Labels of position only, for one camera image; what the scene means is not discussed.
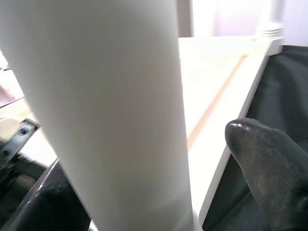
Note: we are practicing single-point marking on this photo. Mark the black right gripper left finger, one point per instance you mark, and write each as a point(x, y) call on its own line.
point(53, 204)

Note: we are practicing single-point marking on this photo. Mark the white plastic table leg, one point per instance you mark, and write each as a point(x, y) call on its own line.
point(108, 108)
point(272, 19)

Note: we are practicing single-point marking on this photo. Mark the white plastic table top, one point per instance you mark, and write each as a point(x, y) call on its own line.
point(216, 84)

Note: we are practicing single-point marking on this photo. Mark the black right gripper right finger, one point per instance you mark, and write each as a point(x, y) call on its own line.
point(269, 173)

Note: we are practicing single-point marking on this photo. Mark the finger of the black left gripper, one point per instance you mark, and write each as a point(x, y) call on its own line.
point(31, 166)

